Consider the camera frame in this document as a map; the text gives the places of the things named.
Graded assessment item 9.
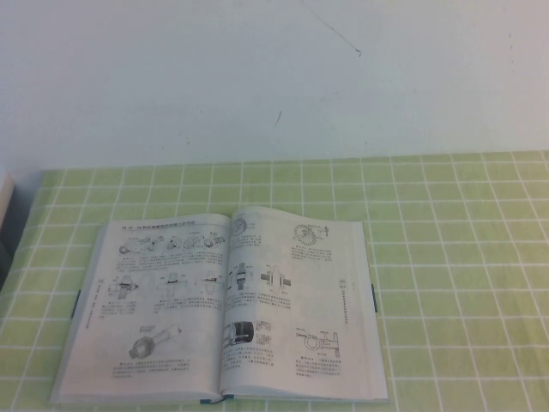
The beige box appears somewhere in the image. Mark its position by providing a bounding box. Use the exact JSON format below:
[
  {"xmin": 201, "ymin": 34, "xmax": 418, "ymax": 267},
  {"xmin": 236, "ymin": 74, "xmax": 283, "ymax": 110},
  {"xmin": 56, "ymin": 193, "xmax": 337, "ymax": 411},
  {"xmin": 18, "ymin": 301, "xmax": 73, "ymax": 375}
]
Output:
[{"xmin": 0, "ymin": 171, "xmax": 18, "ymax": 258}]

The dark grey object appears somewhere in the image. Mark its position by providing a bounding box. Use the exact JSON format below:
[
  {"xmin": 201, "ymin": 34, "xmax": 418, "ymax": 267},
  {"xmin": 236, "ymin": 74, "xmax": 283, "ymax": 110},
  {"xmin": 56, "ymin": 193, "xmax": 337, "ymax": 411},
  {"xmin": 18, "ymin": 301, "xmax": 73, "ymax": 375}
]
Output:
[{"xmin": 0, "ymin": 240, "xmax": 16, "ymax": 294}]

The green checked tablecloth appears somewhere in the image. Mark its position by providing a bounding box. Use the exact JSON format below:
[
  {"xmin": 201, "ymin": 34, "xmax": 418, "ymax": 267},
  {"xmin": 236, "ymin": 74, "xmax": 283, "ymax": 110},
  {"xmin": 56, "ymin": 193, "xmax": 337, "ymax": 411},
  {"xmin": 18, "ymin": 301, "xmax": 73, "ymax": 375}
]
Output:
[{"xmin": 0, "ymin": 149, "xmax": 549, "ymax": 412}]

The white technical book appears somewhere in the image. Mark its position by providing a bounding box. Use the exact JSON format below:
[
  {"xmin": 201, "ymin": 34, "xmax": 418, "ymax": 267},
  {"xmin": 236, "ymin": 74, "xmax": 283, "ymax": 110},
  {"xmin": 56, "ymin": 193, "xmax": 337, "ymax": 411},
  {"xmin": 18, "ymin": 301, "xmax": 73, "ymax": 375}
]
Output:
[{"xmin": 47, "ymin": 209, "xmax": 390, "ymax": 407}]

